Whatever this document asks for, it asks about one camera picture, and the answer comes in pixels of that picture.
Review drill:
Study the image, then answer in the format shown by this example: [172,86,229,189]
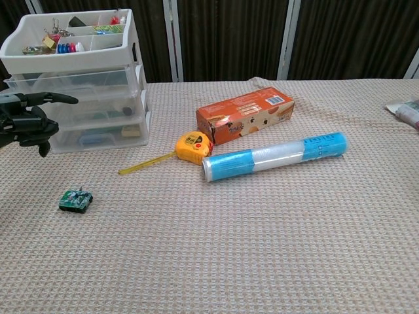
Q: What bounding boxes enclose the blue cling film roll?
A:
[201,131,350,183]

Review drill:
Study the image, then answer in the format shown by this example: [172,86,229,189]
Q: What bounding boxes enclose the clear plastic drawer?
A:
[45,90,150,127]
[3,65,147,111]
[48,114,153,153]

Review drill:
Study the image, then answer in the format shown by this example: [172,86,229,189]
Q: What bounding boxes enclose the white plastic drawer organizer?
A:
[0,9,153,154]

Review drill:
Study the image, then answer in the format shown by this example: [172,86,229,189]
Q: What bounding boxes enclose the row of coloured pins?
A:
[56,41,85,54]

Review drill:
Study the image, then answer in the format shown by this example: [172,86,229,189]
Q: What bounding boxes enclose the green flat item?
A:
[88,111,122,120]

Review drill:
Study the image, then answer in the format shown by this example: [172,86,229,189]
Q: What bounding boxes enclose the floral tissue pack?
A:
[385,98,419,131]

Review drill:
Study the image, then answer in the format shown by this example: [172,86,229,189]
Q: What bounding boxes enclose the green circuit board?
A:
[58,186,94,214]

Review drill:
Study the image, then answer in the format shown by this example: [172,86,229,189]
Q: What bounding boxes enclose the yellow tape measure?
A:
[118,130,214,176]

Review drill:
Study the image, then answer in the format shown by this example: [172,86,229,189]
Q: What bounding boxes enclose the orange biscuit box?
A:
[195,86,296,146]

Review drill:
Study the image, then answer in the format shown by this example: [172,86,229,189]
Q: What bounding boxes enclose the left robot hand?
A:
[0,92,79,158]

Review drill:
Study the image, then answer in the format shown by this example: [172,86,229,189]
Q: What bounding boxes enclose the blue flat item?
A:
[80,135,111,146]

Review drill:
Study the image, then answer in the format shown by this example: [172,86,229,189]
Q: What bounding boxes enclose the metal key ring cluster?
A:
[44,18,75,37]

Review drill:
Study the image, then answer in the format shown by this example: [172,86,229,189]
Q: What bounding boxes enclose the dark folding screen panel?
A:
[163,0,301,82]
[0,0,43,92]
[278,0,419,80]
[24,0,184,82]

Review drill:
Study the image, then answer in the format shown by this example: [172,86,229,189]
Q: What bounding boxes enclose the beige woven tablecloth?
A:
[0,77,419,314]

